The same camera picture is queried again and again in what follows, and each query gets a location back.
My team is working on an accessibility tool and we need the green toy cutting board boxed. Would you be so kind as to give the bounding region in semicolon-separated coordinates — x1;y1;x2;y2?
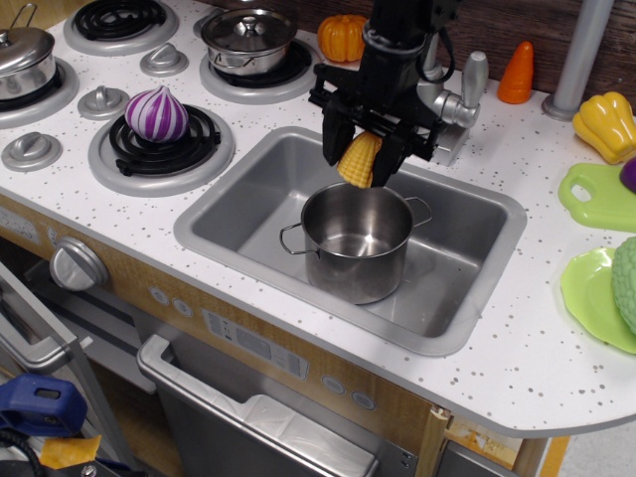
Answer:
557;163;635;233

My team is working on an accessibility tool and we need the yellow tape piece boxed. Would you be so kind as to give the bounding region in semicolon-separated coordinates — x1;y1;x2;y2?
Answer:
39;435;101;470

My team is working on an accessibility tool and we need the green bumpy toy vegetable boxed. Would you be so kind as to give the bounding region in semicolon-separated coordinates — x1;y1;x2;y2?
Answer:
611;237;635;333

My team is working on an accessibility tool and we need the grey oven dial knob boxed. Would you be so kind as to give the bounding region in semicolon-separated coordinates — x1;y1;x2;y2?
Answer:
50;237;109;291

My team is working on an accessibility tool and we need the yellow toy corn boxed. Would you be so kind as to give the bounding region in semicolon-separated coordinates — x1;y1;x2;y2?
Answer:
337;131;383;189

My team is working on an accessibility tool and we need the grey stove knob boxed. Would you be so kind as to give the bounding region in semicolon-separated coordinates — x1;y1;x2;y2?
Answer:
78;85;130;121
139;43;189;78
1;132;62;172

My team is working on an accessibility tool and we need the front left stove burner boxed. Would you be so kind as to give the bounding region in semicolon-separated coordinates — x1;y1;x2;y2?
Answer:
1;57;80;129

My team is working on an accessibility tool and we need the front right stove burner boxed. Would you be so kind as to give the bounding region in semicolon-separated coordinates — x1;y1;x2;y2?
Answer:
87;105;235;198

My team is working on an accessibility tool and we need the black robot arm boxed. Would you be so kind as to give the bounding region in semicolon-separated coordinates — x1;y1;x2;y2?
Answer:
309;1;459;187

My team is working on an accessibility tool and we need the blue clamp tool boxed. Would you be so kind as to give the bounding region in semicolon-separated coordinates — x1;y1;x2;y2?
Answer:
1;374;87;437

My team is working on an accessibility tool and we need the steel pot in sink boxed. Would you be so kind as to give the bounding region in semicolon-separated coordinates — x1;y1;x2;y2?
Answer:
279;183;433;305

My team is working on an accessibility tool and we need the orange toy carrot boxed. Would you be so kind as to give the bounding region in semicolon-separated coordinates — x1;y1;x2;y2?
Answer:
497;41;534;104

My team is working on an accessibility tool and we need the purple striped toy onion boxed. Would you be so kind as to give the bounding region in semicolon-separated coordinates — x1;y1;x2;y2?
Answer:
124;85;189;143

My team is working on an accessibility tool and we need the grey stove knob middle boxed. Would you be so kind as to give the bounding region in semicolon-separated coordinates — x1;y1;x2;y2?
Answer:
78;85;130;121

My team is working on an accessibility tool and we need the orange toy pumpkin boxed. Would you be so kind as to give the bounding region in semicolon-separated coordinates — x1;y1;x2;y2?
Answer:
317;14;367;63

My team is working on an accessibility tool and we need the grey metal pole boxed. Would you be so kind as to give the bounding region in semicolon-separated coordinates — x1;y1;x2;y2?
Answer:
542;0;614;121

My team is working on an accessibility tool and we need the grey stove knob front left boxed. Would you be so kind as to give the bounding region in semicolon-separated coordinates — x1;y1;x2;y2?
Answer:
1;132;62;172

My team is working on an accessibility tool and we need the purple toy eggplant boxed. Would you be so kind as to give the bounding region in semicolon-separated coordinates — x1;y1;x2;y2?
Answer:
619;158;636;193

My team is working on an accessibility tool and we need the back left stove burner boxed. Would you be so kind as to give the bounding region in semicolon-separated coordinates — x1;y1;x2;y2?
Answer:
63;1;179;57

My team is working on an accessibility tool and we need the grey oven door handle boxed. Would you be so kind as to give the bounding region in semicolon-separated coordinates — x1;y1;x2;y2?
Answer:
1;264;91;376

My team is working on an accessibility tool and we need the grey stove knob back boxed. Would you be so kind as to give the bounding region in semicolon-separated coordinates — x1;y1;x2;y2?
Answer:
139;43;189;78

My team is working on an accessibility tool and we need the yellow toy bell pepper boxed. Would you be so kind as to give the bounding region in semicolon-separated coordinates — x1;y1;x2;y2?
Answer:
572;91;635;164

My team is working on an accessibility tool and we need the steel pot at left edge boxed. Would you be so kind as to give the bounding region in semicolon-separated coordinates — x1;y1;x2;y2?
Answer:
1;3;57;101

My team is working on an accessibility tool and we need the back right stove burner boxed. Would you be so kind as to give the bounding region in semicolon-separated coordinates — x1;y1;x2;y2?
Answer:
199;40;321;105

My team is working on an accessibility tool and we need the stove burner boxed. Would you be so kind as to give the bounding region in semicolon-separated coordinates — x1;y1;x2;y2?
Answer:
199;40;321;105
1;57;80;129
87;105;235;198
63;1;179;57

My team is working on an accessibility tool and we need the lidded steel pot on burner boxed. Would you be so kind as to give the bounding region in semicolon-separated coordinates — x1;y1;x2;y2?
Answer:
201;8;297;77

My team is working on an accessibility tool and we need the grey dishwasher door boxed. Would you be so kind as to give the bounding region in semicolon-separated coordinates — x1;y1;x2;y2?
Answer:
137;334;418;476

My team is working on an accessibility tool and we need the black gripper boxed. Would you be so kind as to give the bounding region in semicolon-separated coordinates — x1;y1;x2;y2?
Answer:
309;45;441;187

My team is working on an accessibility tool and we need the silver toy faucet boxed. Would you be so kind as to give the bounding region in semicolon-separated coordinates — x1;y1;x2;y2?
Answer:
361;32;490;168

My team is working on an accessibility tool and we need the light green toy plate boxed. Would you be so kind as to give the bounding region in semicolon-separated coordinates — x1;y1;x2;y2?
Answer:
560;247;635;355

